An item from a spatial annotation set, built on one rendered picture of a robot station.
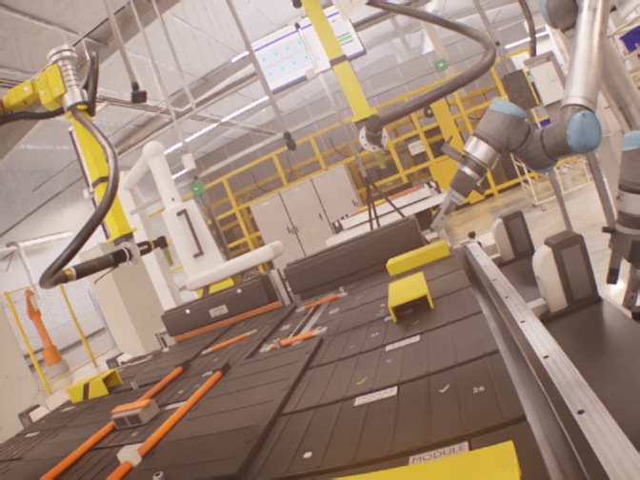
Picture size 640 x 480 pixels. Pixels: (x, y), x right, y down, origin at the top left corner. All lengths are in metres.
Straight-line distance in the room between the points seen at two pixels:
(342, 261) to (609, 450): 1.07
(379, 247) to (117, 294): 5.98
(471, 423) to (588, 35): 1.04
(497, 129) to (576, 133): 0.19
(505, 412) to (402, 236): 0.94
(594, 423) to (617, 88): 1.28
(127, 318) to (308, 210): 5.02
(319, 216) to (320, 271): 8.71
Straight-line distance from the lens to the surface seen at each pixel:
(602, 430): 0.37
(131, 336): 7.08
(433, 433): 0.40
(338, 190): 9.89
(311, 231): 10.10
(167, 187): 4.09
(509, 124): 1.07
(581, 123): 1.03
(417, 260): 1.09
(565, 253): 0.84
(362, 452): 0.42
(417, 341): 0.62
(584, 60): 1.18
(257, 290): 1.40
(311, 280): 1.33
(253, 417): 0.58
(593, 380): 0.65
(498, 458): 0.30
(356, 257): 1.29
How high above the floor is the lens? 1.22
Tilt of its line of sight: 4 degrees down
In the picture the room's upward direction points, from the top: 23 degrees counter-clockwise
